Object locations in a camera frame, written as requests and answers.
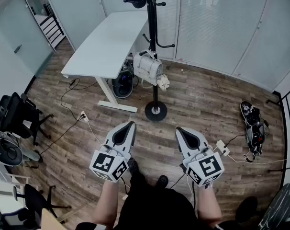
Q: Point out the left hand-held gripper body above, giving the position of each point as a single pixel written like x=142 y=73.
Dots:
x=109 y=163

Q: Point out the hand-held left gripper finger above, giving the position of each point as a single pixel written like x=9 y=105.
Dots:
x=131 y=138
x=111 y=134

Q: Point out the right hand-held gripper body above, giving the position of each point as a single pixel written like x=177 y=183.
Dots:
x=206 y=168

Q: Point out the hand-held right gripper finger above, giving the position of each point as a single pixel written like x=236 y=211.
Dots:
x=179 y=142
x=197 y=135

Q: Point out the white quilted bag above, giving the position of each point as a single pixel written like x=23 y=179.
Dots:
x=146 y=67

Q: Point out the black coat rack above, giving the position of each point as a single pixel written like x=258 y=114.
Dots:
x=151 y=27

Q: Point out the person's left forearm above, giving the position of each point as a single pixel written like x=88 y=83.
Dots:
x=106 y=202

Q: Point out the person's right forearm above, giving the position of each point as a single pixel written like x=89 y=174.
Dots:
x=208 y=205

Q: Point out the person's left black shoe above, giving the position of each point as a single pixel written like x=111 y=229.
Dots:
x=133 y=164

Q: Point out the person's black shoe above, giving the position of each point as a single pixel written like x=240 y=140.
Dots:
x=133 y=164
x=163 y=180

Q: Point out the large white power strip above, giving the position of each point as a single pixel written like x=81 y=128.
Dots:
x=223 y=147

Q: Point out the small white power strip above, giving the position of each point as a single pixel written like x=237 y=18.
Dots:
x=84 y=117

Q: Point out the person's right black shoe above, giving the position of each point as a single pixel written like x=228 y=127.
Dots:
x=163 y=180

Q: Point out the black patterned shoe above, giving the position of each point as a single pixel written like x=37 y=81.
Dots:
x=249 y=111

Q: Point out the grey backpack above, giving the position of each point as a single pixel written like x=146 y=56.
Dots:
x=255 y=135

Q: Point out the person's black clothing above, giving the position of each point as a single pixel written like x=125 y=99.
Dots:
x=157 y=210

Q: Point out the light wooden board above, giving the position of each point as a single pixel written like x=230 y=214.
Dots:
x=52 y=220

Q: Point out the black swivel chair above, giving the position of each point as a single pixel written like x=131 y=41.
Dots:
x=37 y=203

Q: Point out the round black patterned table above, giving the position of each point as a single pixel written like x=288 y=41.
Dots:
x=280 y=210

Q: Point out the white desk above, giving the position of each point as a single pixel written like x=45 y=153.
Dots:
x=106 y=47

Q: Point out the black mesh office chair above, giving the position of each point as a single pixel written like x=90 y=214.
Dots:
x=15 y=115

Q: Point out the grey round device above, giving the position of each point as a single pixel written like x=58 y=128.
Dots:
x=6 y=152

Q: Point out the black metal railing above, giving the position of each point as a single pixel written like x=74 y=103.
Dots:
x=51 y=27

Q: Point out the frosted glass door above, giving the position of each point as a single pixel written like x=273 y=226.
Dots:
x=23 y=37

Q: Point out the black metal frame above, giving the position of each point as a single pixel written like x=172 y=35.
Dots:
x=285 y=128

